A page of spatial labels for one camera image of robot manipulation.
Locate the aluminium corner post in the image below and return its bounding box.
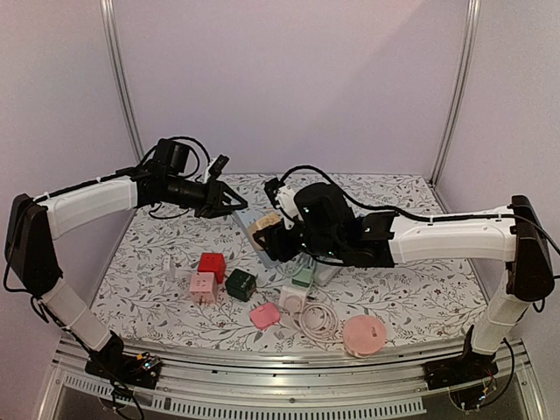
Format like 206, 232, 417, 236
100, 0, 145, 163
429, 0, 481, 189

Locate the left aluminium corner post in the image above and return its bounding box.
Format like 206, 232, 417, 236
100, 0, 145, 163

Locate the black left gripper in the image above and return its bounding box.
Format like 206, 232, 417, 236
165, 175, 246, 219

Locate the light blue cable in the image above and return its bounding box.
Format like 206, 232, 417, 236
275, 253, 316, 277

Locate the right aluminium corner post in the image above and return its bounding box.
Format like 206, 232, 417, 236
429, 0, 481, 189

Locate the aluminium front rail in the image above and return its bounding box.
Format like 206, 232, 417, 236
34, 336, 543, 420

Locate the white plug block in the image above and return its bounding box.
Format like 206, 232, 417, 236
278, 284, 309, 313

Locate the dark green cube socket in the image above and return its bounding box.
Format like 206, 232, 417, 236
225, 269, 256, 302

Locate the floral table cloth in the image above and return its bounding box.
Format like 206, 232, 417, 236
85, 173, 489, 354

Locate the blue power strip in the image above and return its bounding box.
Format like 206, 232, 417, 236
235, 208, 281, 269

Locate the red cube socket adapter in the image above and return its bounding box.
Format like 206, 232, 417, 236
197, 253, 227, 284

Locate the white cable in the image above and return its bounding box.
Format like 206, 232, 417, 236
297, 303, 340, 340

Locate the pink plug adapter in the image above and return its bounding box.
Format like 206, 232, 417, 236
249, 302, 281, 331

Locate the yellow cube socket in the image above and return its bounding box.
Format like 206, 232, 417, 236
248, 212, 282, 236

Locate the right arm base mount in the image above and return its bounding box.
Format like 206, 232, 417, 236
423, 325, 498, 390

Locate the light pink cube socket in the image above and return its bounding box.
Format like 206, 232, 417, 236
189, 272, 218, 305

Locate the green beige socket adapter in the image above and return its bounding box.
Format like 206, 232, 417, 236
291, 266, 315, 289

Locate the white colourful power strip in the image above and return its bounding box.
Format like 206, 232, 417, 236
312, 264, 341, 286

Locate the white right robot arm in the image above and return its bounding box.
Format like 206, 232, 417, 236
253, 167, 559, 382

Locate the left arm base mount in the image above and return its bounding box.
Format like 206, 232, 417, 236
85, 332, 162, 389

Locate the pink round cable reel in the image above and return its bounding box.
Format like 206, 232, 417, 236
342, 315, 387, 358

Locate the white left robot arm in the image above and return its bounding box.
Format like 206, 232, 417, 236
4, 136, 248, 380

